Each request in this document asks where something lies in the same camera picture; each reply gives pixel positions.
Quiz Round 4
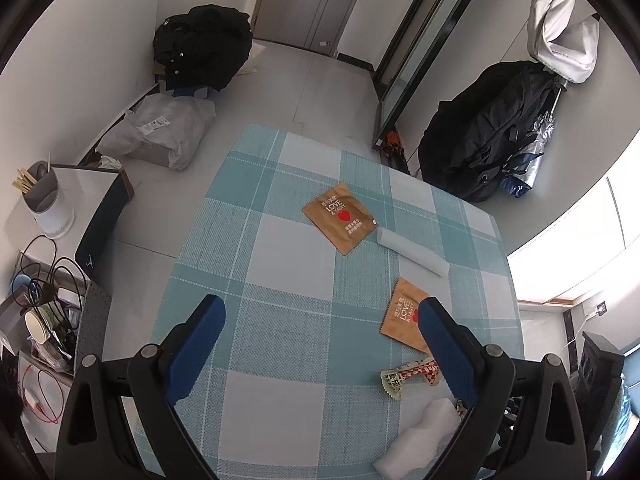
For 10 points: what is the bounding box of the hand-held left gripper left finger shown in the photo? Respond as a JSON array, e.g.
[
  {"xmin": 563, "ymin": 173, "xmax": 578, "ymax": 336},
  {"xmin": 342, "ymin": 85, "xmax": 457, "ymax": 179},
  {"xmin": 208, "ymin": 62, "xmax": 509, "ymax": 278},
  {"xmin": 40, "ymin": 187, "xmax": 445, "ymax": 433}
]
[{"xmin": 56, "ymin": 294, "xmax": 227, "ymax": 480}]

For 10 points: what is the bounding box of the black jacket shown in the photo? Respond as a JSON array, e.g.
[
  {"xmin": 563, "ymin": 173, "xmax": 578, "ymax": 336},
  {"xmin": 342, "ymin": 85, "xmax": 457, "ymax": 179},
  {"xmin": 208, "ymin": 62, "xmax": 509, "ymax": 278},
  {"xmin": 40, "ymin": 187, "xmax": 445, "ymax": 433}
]
[{"xmin": 152, "ymin": 5, "xmax": 254, "ymax": 93}]

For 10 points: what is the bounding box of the grey perforated panel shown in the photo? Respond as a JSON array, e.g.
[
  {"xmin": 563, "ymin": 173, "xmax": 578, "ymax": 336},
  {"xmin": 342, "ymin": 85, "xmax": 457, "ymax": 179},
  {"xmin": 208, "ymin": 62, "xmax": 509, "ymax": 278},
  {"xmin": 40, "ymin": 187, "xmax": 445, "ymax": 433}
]
[{"xmin": 75, "ymin": 280, "xmax": 113, "ymax": 361}]

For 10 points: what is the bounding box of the black furniture piece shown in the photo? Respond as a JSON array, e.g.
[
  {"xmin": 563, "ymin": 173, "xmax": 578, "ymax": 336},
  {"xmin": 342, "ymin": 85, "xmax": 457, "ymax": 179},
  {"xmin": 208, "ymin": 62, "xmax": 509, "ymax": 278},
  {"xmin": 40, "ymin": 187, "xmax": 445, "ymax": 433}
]
[{"xmin": 577, "ymin": 331, "xmax": 626, "ymax": 411}]

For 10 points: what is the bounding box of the white bag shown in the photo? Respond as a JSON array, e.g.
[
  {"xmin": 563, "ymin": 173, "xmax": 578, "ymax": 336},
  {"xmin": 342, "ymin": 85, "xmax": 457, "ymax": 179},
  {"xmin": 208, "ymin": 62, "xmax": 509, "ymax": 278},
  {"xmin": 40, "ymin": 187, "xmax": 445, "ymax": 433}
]
[{"xmin": 240, "ymin": 42, "xmax": 265, "ymax": 76}]

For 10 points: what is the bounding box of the grey plastic parcel bag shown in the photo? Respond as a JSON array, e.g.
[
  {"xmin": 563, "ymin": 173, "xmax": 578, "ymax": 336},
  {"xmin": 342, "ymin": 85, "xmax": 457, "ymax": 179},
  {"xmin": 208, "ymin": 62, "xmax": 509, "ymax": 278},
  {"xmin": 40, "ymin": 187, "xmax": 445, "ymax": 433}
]
[{"xmin": 95, "ymin": 94, "xmax": 217, "ymax": 171}]

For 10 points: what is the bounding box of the white foam piece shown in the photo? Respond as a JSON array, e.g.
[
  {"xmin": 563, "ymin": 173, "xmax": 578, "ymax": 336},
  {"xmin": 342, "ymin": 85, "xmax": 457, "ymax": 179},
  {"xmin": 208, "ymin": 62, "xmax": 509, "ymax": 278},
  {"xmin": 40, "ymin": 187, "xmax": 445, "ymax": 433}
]
[{"xmin": 374, "ymin": 397, "xmax": 463, "ymax": 477}]

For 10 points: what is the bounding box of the brown packet with red heart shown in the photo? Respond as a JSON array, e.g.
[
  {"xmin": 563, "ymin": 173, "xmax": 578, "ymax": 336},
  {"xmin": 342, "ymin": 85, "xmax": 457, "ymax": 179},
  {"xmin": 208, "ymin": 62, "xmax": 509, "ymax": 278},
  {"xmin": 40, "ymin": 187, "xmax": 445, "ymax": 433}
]
[{"xmin": 379, "ymin": 276, "xmax": 432, "ymax": 355}]

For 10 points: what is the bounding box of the red white checkered wrapper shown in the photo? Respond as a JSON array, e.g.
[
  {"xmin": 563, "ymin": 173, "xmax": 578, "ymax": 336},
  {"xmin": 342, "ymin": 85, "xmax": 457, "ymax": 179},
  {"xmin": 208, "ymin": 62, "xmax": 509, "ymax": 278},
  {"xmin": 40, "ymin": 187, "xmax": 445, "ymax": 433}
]
[{"xmin": 380, "ymin": 356, "xmax": 441, "ymax": 401}]

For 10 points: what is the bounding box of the black framed glass door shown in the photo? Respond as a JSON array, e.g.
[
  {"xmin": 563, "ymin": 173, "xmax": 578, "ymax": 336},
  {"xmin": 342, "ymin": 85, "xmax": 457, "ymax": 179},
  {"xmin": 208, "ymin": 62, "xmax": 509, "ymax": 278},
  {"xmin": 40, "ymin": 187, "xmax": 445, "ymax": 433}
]
[{"xmin": 372, "ymin": 0, "xmax": 498, "ymax": 161}]

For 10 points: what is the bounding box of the blue bowl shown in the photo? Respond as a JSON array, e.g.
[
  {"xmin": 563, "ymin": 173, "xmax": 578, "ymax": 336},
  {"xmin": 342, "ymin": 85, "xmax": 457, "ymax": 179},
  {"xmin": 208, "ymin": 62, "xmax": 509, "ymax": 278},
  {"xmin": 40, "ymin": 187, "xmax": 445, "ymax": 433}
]
[{"xmin": 11, "ymin": 272, "xmax": 41, "ymax": 306}]

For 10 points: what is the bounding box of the silver folded umbrella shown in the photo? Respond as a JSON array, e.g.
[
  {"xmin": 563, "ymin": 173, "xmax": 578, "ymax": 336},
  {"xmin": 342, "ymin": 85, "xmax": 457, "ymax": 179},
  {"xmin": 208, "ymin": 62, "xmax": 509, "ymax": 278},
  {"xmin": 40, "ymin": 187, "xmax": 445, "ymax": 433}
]
[{"xmin": 497, "ymin": 77, "xmax": 568, "ymax": 198}]

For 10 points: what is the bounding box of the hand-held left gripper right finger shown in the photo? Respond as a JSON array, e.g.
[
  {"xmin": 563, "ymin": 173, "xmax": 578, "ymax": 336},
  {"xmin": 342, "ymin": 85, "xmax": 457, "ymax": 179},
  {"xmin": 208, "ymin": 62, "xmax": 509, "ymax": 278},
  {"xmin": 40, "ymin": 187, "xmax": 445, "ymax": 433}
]
[{"xmin": 417, "ymin": 296, "xmax": 588, "ymax": 480}]

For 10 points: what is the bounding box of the orange black tool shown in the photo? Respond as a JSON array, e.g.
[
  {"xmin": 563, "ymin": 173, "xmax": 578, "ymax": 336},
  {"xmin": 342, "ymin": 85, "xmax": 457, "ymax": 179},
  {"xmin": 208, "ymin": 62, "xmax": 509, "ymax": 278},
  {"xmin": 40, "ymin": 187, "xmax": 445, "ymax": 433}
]
[{"xmin": 377, "ymin": 130, "xmax": 408, "ymax": 166}]

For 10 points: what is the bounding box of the brown packet with white tab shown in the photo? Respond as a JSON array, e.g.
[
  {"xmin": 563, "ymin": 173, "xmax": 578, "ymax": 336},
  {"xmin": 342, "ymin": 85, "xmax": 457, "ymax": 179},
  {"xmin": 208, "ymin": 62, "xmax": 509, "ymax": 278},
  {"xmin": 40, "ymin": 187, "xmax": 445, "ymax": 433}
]
[{"xmin": 301, "ymin": 183, "xmax": 379, "ymax": 257}]

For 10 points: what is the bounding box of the white cabinet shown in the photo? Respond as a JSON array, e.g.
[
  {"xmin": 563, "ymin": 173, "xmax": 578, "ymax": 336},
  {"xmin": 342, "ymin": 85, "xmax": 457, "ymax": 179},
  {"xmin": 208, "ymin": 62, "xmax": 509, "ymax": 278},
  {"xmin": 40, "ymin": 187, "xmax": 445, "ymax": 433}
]
[{"xmin": 50, "ymin": 164, "xmax": 136, "ymax": 281}]

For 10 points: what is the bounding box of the white shoulder bag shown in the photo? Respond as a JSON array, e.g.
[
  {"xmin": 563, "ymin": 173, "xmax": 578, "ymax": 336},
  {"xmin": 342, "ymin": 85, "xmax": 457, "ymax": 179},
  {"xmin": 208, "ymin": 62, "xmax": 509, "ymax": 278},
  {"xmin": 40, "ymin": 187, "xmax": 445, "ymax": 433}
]
[{"xmin": 530, "ymin": 0, "xmax": 601, "ymax": 85}]

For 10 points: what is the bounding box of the black backpack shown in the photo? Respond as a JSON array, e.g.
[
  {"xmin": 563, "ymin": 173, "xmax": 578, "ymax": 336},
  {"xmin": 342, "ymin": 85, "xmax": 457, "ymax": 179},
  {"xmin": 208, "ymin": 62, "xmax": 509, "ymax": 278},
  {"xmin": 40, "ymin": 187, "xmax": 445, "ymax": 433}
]
[{"xmin": 417, "ymin": 60, "xmax": 558, "ymax": 203}]

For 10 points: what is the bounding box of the white foam roll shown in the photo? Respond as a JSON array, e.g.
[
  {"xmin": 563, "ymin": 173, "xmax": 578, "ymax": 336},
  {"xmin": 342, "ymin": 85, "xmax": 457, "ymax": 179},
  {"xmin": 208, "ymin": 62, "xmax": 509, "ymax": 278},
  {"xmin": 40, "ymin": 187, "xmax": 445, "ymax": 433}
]
[{"xmin": 376, "ymin": 226, "xmax": 449, "ymax": 279}]

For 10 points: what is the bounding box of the grey door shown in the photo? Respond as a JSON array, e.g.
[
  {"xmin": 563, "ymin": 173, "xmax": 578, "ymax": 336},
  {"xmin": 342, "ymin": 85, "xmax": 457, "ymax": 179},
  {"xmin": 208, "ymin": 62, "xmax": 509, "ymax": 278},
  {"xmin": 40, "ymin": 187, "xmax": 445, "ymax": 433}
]
[{"xmin": 252, "ymin": 0, "xmax": 376, "ymax": 58}]

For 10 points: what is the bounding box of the black cable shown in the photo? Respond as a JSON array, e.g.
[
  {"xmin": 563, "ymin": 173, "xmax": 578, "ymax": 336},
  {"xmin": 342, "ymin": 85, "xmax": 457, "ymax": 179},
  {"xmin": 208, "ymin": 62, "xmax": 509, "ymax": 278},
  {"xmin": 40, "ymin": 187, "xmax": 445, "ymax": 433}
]
[{"xmin": 20, "ymin": 235, "xmax": 96, "ymax": 321}]

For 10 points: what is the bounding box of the brown cardboard box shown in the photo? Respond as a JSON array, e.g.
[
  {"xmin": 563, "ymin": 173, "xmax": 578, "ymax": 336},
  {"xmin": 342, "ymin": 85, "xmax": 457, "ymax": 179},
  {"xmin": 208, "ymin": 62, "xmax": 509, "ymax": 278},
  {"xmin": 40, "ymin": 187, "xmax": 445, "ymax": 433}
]
[{"xmin": 90, "ymin": 154, "xmax": 136, "ymax": 202}]

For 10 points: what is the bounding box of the grey chopstick holder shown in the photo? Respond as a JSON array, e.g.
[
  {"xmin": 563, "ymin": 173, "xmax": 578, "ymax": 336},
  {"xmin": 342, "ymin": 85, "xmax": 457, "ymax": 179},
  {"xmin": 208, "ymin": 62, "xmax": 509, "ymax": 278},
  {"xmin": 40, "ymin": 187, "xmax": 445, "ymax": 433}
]
[{"xmin": 14, "ymin": 150, "xmax": 76, "ymax": 240}]

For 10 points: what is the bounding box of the teal checkered tablecloth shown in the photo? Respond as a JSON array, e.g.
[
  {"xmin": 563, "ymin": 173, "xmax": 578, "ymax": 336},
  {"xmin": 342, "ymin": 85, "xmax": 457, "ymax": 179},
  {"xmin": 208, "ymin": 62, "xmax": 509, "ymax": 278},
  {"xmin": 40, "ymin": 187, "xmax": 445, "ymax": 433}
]
[{"xmin": 102, "ymin": 122, "xmax": 526, "ymax": 480}]

